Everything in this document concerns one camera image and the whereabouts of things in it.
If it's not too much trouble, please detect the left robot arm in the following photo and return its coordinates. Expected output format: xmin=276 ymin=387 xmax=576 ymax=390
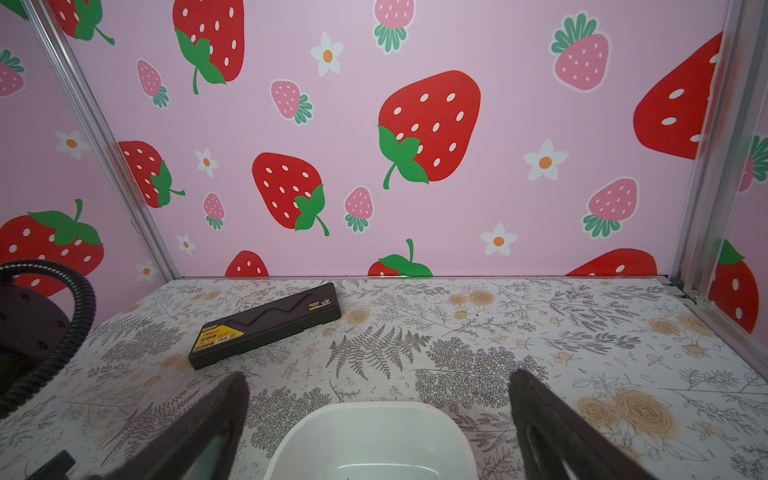
xmin=1 ymin=282 xmax=70 ymax=393

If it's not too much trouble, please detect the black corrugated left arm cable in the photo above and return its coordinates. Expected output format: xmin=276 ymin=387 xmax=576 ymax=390
xmin=0 ymin=259 xmax=97 ymax=420

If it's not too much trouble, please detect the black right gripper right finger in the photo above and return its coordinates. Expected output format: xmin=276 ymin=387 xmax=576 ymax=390
xmin=508 ymin=369 xmax=653 ymax=480

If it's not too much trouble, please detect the white plastic tray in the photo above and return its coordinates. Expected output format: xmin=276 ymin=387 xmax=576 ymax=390
xmin=265 ymin=401 xmax=478 ymax=479

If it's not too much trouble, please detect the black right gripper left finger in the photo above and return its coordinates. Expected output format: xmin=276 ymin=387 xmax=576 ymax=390
xmin=88 ymin=372 xmax=249 ymax=479

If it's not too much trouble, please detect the black stapler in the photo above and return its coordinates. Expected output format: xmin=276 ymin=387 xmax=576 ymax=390
xmin=188 ymin=283 xmax=341 ymax=370

